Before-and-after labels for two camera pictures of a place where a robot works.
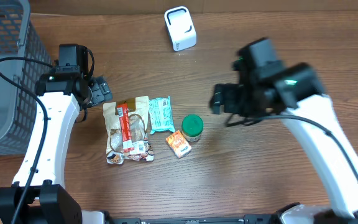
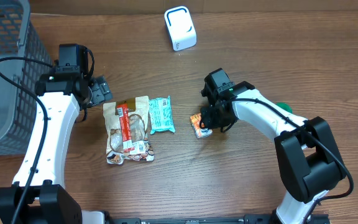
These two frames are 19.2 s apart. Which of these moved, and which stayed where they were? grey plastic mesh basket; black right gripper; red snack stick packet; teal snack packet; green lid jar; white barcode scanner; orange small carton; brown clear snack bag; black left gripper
Moved: orange small carton; green lid jar; black right gripper
Stayed: black left gripper; red snack stick packet; white barcode scanner; grey plastic mesh basket; teal snack packet; brown clear snack bag
